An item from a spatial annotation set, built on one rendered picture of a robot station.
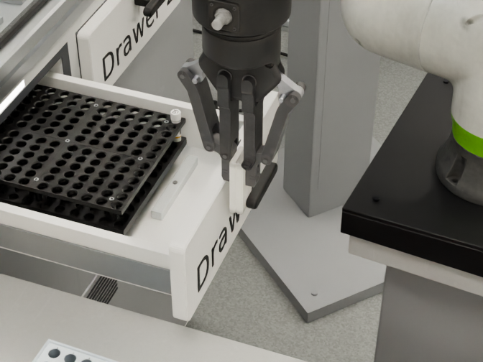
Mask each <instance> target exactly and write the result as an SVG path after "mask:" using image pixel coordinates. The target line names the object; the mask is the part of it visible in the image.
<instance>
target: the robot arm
mask: <svg viewBox="0 0 483 362"><path fill-rule="evenodd" d="M291 6H292V0H192V12H193V16H194V18H195V20H196V21H197V22H198V23H199V24H201V25H202V48H203V52H202V54H201V56H200V57H199V59H197V60H195V59H193V58H188V59H187V60H186V62H185V63H184V65H183V66H182V67H181V69H180V70H179V71H178V78H179V79H180V81H181V83H182V84H183V85H184V87H185V89H186V90H187V92H188V96H189V99H190V103H191V106H192V109H193V113H194V116H195V120H196V123H197V126H198V130H199V133H200V135H201V140H202V143H203V147H204V149H205V150H206V151H208V152H212V151H215V152H217V153H218V154H220V157H221V176H222V178H223V180H225V181H228V182H229V211H230V212H232V213H238V214H243V213H244V211H245V209H246V201H247V198H248V196H249V194H250V192H251V191H252V187H254V186H255V185H256V183H257V181H258V179H259V177H260V165H261V163H262V164H265V165H269V164H271V162H272V160H273V159H274V157H275V155H276V154H277V151H278V149H279V148H280V144H281V141H282V138H283V136H284V133H285V130H286V127H287V124H288V121H289V119H290V115H291V113H292V110H293V109H294V108H295V107H296V106H297V105H298V103H299V101H300V100H301V98H302V96H303V94H304V93H305V90H306V88H307V86H306V84H305V83H304V82H301V81H298V82H297V83H294V82H293V81H291V79H289V78H288V77H287V76H286V75H285V68H284V66H283V64H282V62H281V59H280V52H281V32H282V25H283V24H284V23H286V21H287V20H288V19H289V17H290V14H291ZM341 15H342V19H343V21H344V24H345V27H346V29H347V31H348V32H349V34H350V35H351V37H352V38H353V39H354V40H355V41H356V42H357V43H358V44H359V45H360V46H362V47H363V48H364V49H366V50H368V51H370V52H373V53H374V54H377V55H381V56H383V57H386V58H389V59H391V60H394V61H397V62H400V63H402V64H405V65H408V66H410V67H413V68H416V69H419V70H422V71H425V72H427V73H430V74H433V75H436V76H438V77H441V78H444V79H447V80H448V81H450V83H451V84H452V86H453V95H452V102H451V117H452V122H453V125H452V130H451V134H450V136H449V138H448V139H447V140H446V141H445V142H444V143H443V144H442V145H441V147H440V149H439V151H438V153H437V157H436V173H437V175H438V178H439V180H440V181H441V182H442V184H443V185H444V186H445V187H446V188H447V189H448V190H449V191H450V192H452V193H453V194H455V195H456V196H458V197H460V198H461V199H463V200H466V201H468V202H470V203H473V204H476V205H481V206H483V0H341ZM207 78H208V79H209V80H210V82H211V83H212V85H213V86H214V88H215V89H216V90H217V105H218V107H219V118H218V116H217V113H216V108H215V105H214V102H213V97H212V95H211V89H210V87H209V84H208V80H207ZM276 86H277V87H278V89H279V92H278V94H277V97H278V101H279V102H280V105H279V106H278V108H277V110H276V113H275V117H274V119H273V122H272V125H271V128H270V132H269V134H268V136H267V140H266V142H265V145H262V133H263V100H264V98H265V96H266V95H267V94H268V93H270V92H271V91H272V90H273V89H274V88H275V87H276ZM239 101H241V110H242V112H244V146H243V147H242V146H240V147H239V148H237V147H238V146H239V143H240V142H241V139H240V140H239Z"/></svg>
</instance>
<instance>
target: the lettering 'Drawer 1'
mask: <svg viewBox="0 0 483 362"><path fill-rule="evenodd" d="M235 214H236V221H237V222H238V221H239V214H237V213H234V219H233V224H232V220H231V216H230V218H229V221H230V226H231V232H233V230H234V221H235ZM224 231H225V234H224V235H223V237H222V239H221V242H220V244H219V252H220V253H221V252H222V251H223V249H224V246H225V244H226V242H227V228H226V227H224V228H223V230H222V232H221V234H220V236H219V239H220V238H221V235H222V233H223V232H224ZM224 237H225V241H224V245H223V247H222V248H221V243H222V241H223V239H224ZM217 243H218V240H216V242H215V244H214V247H213V248H212V249H211V252H212V267H213V265H214V249H215V247H216V244H217ZM204 260H206V262H207V269H206V275H205V277H204V280H203V282H202V284H201V283H200V267H201V264H202V263H203V262H204ZM208 268H209V257H208V255H205V256H204V257H203V259H202V261H201V262H200V264H199V266H198V268H197V271H198V292H199V291H200V290H201V287H202V286H203V283H204V282H205V280H206V277H207V274H208Z"/></svg>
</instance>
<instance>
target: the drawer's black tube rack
mask: <svg viewBox="0 0 483 362"><path fill-rule="evenodd" d="M38 89H40V91H35V90H38ZM48 93H53V94H48ZM33 96H36V97H33ZM61 96H67V97H64V98H63V97H61ZM46 98H47V99H49V100H47V101H42V100H43V99H46ZM76 98H80V100H78V101H74V99H76ZM90 101H93V102H94V103H87V102H90ZM57 102H62V103H59V104H56V103H57ZM70 105H75V106H74V107H68V106H70ZM104 106H111V107H108V108H105V107H104ZM83 108H89V109H88V110H81V109H83ZM120 108H123V109H124V110H123V111H118V109H120ZM135 111H136V112H138V113H131V112H135ZM101 112H106V113H105V114H101ZM115 115H118V116H119V117H112V116H115ZM146 115H152V116H150V117H145V116H146ZM161 118H164V119H165V120H158V119H161ZM169 118H170V114H166V113H160V112H157V111H151V110H148V109H144V108H139V107H135V106H130V105H126V104H123V103H117V102H113V101H107V100H104V99H101V98H95V97H92V96H86V95H83V94H79V93H74V92H70V91H66V90H60V89H57V88H51V87H48V86H45V85H39V84H37V85H36V86H35V87H34V88H33V89H32V90H31V91H30V92H29V93H28V95H27V96H26V97H25V98H24V99H23V100H22V101H21V103H20V104H19V105H18V106H17V107H16V108H15V109H14V110H13V111H12V112H11V113H10V114H9V115H8V116H7V118H6V119H5V120H4V121H3V122H2V123H1V125H0V202H1V203H6V204H9V205H14V206H17V207H20V208H25V209H28V210H33V211H36V212H39V213H44V214H47V215H51V216H55V217H58V218H62V219H66V220H69V221H73V222H76V223H81V224H84V225H87V226H92V227H95V228H100V229H103V230H106V231H111V232H114V233H119V234H121V235H126V234H127V233H128V231H129V229H130V228H131V227H132V225H133V224H134V222H135V220H136V219H137V218H138V216H139V214H140V213H141V212H142V210H143V209H144V207H145V205H146V204H147V203H148V201H149V200H150V198H151V197H152V195H153V194H154V192H155V190H156V189H157V188H158V186H159V185H160V183H161V182H162V180H163V179H164V177H165V175H166V174H167V173H168V171H169V170H170V168H171V167H172V165H173V164H174V162H175V160H176V159H177V158H178V156H179V155H180V153H181V152H182V150H183V149H184V147H185V145H186V144H187V138H186V137H184V136H182V137H181V141H179V142H172V143H171V145H170V146H169V147H168V149H167V151H166V152H165V153H164V155H163V156H162V158H161V159H160V161H159V162H158V163H157V165H156V167H155V168H154V169H153V171H152V172H151V174H150V175H149V177H148V178H147V180H146V181H145V182H144V184H143V186H142V187H141V188H140V190H139V192H138V193H137V194H136V195H135V197H134V199H133V200H132V201H131V203H130V204H129V206H128V207H127V209H126V210H125V211H124V213H123V215H118V214H115V213H110V212H106V206H107V205H108V204H109V202H110V201H111V200H114V198H113V196H114V195H115V194H116V192H117V191H118V189H119V188H120V187H121V185H122V184H123V182H124V181H125V179H126V178H127V177H128V176H129V174H130V172H131V171H132V170H133V169H134V167H135V165H136V164H137V163H138V161H139V160H142V159H143V158H142V155H143V154H144V153H145V152H146V150H147V148H148V147H149V146H150V144H151V143H152V142H153V140H154V139H155V137H156V136H157V135H158V133H159V132H160V130H161V129H162V127H163V126H164V125H165V124H166V123H168V122H169V121H168V119H169ZM126 119H133V120H131V121H127V120H126ZM142 121H146V122H147V123H145V124H140V122H142ZM154 125H161V126H159V127H154ZM144 160H147V159H144ZM147 161H150V160H147ZM150 162H153V161H150Z"/></svg>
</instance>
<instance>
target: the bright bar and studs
mask: <svg viewBox="0 0 483 362"><path fill-rule="evenodd" d="M197 165H198V158H197V157H194V156H190V155H188V156H187V157H186V158H185V160H184V161H183V163H182V164H181V166H180V167H179V169H178V171H177V172H176V173H175V175H174V177H173V178H172V179H171V181H170V183H169V184H168V186H167V187H166V188H165V190H164V192H163V193H162V195H161V196H160V198H159V200H158V201H157V202H156V204H155V206H154V207H153V209H152V210H151V214H152V218H154V219H158V220H161V221H162V219H163V218H164V217H165V215H166V214H167V212H168V211H169V209H170V207H171V206H172V204H173V203H174V201H175V199H176V198H177V196H178V195H179V193H180V191H181V190H182V189H183V187H184V185H185V184H186V182H187V181H188V179H189V178H190V176H191V175H192V173H193V171H194V170H195V168H196V167H197Z"/></svg>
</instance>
